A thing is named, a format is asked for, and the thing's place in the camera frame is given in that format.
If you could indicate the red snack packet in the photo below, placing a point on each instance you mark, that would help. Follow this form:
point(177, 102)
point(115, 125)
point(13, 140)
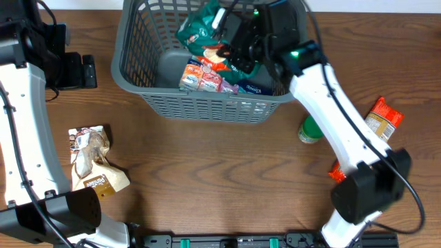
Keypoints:
point(337, 173)

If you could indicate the grey plastic slotted basket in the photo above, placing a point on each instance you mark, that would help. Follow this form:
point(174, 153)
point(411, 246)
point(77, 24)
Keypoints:
point(149, 61)

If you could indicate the orange snack packet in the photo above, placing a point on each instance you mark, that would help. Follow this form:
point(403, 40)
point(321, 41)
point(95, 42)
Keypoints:
point(383, 120)

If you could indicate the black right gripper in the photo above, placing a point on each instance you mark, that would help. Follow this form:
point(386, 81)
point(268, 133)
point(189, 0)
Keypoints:
point(236, 60)

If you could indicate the green Nescafe coffee bag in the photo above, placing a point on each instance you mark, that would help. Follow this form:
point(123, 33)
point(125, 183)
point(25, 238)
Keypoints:
point(197, 35)

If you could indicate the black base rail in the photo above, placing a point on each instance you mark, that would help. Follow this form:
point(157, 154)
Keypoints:
point(290, 240)

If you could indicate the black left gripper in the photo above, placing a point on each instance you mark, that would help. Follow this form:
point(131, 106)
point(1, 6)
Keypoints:
point(77, 79)

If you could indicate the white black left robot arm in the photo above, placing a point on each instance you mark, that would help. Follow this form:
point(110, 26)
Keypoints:
point(41, 205)

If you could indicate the white brown bread bag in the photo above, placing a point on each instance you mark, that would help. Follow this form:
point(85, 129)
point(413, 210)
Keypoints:
point(90, 168)

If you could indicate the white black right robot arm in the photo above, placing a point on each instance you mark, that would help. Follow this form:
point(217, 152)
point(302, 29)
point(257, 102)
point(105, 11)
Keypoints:
point(375, 176)

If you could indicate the green lidded small jar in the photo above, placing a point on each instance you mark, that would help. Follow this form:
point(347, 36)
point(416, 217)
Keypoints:
point(309, 132)

